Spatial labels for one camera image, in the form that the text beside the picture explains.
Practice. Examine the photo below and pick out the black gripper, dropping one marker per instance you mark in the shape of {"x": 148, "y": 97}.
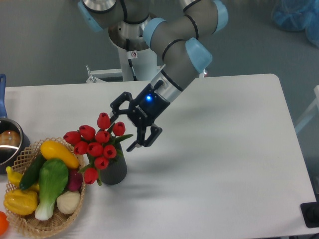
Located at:
{"x": 147, "y": 107}

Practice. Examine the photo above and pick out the red tulip bouquet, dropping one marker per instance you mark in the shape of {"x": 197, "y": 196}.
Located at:
{"x": 97, "y": 145}

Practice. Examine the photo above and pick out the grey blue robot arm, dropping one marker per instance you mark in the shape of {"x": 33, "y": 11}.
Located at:
{"x": 184, "y": 58}

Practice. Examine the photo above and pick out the dark grey ribbed vase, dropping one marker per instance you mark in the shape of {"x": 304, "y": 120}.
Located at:
{"x": 116, "y": 170}

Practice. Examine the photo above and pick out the purple radish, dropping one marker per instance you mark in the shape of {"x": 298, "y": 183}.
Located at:
{"x": 75, "y": 180}

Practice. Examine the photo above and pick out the yellow squash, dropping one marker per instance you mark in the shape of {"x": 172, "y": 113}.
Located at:
{"x": 55, "y": 150}

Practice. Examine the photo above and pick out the green bok choy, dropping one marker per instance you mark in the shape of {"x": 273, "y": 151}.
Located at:
{"x": 53, "y": 177}

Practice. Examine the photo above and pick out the white garlic bulb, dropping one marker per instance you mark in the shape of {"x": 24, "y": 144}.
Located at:
{"x": 68, "y": 202}

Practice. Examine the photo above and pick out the green cucumber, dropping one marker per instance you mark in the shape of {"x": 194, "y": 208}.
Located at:
{"x": 31, "y": 175}

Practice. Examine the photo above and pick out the yellow banana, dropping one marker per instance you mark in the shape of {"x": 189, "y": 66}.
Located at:
{"x": 13, "y": 176}

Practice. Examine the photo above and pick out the yellow bell pepper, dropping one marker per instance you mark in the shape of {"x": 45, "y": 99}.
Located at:
{"x": 21, "y": 202}

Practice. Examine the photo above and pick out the woven wicker basket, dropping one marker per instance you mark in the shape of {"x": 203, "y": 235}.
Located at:
{"x": 28, "y": 226}

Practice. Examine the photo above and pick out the orange fruit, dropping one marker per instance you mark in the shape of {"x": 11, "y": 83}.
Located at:
{"x": 3, "y": 223}

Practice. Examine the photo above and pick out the blue plastic bag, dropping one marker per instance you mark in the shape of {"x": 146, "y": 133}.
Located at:
{"x": 296, "y": 16}

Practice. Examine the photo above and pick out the black device at table edge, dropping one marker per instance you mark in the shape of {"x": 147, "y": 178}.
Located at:
{"x": 310, "y": 212}

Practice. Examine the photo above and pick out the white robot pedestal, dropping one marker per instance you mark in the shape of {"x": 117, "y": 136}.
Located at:
{"x": 125, "y": 21}

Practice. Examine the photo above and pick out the blue handled steel pot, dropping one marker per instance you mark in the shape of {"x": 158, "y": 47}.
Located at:
{"x": 13, "y": 140}

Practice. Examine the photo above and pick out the white frame at right edge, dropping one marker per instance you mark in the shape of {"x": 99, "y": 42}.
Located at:
{"x": 309, "y": 112}

